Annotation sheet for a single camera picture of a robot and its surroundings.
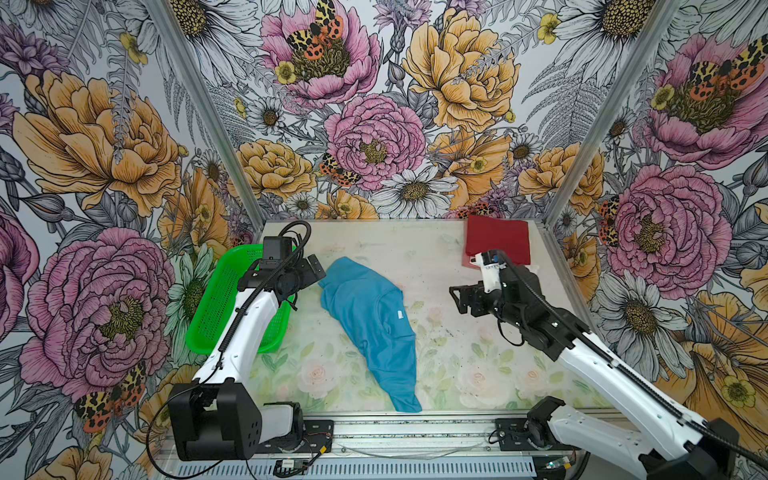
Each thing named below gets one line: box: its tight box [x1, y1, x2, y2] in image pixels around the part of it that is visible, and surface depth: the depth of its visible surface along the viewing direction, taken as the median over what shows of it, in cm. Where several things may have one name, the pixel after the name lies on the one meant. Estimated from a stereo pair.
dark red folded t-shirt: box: [465, 214, 531, 265], surface depth 119 cm
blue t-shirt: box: [320, 256, 422, 413], surface depth 91 cm
